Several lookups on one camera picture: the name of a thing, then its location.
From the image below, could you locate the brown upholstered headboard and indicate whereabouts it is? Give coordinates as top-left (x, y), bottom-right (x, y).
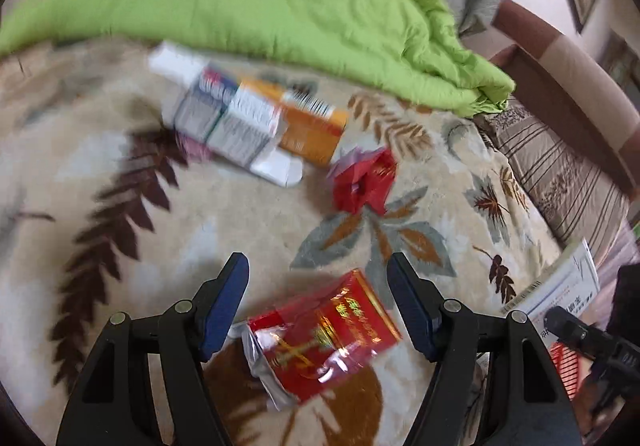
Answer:
top-left (487, 0), bottom-right (640, 199)

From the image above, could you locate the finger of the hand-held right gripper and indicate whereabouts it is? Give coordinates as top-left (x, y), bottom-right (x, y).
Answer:
top-left (545, 305), bottom-right (617, 363)

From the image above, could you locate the white medicine box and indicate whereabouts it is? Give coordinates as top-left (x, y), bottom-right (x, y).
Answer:
top-left (149, 40), bottom-right (304, 188)

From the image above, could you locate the red wrapper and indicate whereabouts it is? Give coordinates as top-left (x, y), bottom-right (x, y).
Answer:
top-left (326, 146), bottom-right (398, 215)

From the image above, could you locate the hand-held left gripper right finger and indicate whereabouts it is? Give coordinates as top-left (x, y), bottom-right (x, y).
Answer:
top-left (386, 252), bottom-right (583, 446)

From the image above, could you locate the striped pillow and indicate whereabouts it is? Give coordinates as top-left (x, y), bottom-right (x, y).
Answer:
top-left (475, 106), bottom-right (629, 254)

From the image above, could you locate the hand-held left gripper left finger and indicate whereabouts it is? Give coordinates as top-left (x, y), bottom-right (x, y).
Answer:
top-left (56, 252), bottom-right (250, 446)

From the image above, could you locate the orange box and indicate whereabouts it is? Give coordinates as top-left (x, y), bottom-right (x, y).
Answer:
top-left (240, 78), bottom-right (349, 167)

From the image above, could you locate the red plastic basket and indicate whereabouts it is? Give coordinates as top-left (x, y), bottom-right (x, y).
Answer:
top-left (547, 342), bottom-right (584, 390)

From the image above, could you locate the red foil cigarette pack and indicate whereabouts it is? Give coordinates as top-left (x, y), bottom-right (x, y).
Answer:
top-left (240, 268), bottom-right (403, 413)

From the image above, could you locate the leaf printed blanket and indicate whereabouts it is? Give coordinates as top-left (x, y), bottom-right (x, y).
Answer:
top-left (0, 38), bottom-right (576, 446)

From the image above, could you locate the white blue printed box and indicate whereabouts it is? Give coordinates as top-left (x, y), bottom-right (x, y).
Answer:
top-left (499, 238), bottom-right (601, 343)

